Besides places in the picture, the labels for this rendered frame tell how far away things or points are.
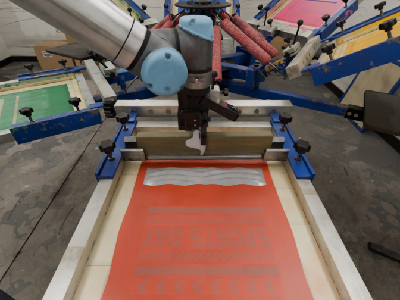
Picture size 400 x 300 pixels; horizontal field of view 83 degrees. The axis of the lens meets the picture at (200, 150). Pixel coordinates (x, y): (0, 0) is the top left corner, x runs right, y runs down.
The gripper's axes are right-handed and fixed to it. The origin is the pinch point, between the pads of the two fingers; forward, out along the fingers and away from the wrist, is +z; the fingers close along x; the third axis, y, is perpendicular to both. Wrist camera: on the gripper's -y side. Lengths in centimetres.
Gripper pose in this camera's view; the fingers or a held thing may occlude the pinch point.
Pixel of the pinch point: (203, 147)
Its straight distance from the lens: 70.2
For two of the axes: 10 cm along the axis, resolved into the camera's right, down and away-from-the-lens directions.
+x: 0.0, 6.2, -7.8
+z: 0.0, 7.8, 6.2
